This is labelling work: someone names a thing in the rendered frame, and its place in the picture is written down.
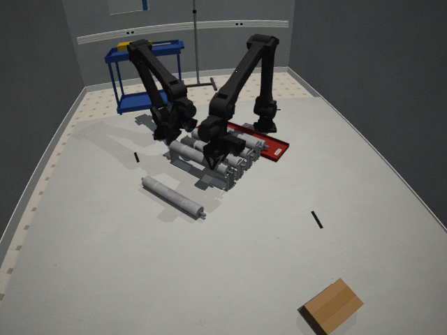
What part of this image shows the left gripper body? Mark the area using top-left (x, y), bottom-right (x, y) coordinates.
top-left (203, 134), bottom-right (230, 156)

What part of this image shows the brown cardboard box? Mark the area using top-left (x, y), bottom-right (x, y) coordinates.
top-left (300, 278), bottom-right (364, 335)

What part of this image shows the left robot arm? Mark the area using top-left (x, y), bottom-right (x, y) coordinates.
top-left (198, 34), bottom-right (279, 157)

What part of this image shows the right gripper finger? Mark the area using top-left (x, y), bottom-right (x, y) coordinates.
top-left (163, 128), bottom-right (177, 146)
top-left (168, 132), bottom-right (182, 141)

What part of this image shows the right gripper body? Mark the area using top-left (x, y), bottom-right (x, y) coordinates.
top-left (161, 111), bottom-right (184, 132)

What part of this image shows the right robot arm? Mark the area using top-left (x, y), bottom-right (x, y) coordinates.
top-left (127, 39), bottom-right (198, 140)

